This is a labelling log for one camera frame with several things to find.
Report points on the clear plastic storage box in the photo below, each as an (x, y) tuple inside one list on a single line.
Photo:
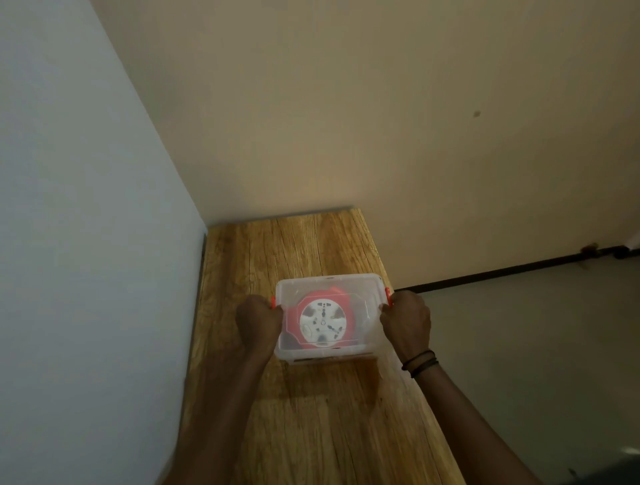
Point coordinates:
[(330, 320)]

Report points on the black wrist bands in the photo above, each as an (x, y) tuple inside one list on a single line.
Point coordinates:
[(420, 362)]

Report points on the black floor skirting strip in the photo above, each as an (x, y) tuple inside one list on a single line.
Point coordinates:
[(520, 269)]

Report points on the person's left forearm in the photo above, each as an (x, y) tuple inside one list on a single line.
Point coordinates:
[(220, 419)]

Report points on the person's right forearm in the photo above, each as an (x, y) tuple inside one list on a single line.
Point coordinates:
[(465, 429)]

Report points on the person's right hand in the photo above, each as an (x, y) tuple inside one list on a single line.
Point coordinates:
[(406, 325)]

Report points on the person's left hand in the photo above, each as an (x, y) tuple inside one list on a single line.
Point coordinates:
[(257, 322)]

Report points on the wooden table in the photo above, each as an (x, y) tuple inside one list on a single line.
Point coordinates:
[(310, 399)]

